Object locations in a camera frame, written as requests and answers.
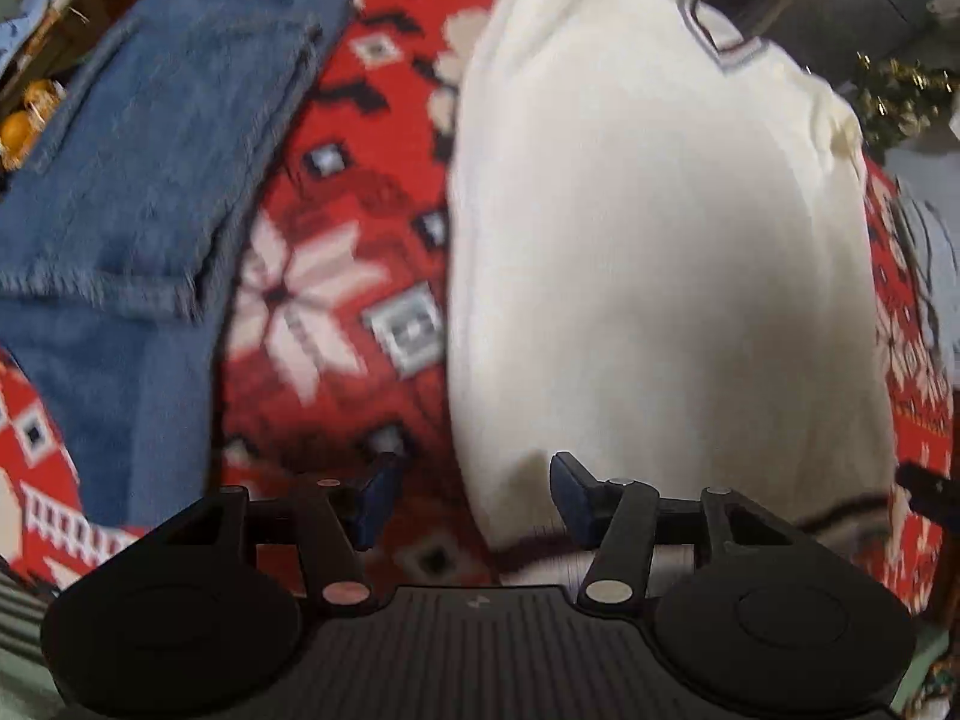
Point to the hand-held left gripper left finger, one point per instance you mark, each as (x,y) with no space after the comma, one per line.
(379,499)

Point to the blue jeans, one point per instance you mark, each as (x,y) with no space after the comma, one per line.
(135,165)

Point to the cardboard box of clutter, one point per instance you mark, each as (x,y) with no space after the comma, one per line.
(67,7)

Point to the white knit vest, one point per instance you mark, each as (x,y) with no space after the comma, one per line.
(660,240)

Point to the red patterned blanket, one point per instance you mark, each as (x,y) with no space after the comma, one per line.
(337,315)

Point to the grey sweatshirt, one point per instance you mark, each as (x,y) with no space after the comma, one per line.
(937,262)

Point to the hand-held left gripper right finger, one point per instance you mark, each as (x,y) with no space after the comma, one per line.
(574,499)

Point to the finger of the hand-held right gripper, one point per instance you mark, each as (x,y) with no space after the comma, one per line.
(926,487)

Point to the small Christmas tree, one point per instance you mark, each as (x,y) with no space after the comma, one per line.
(900,105)

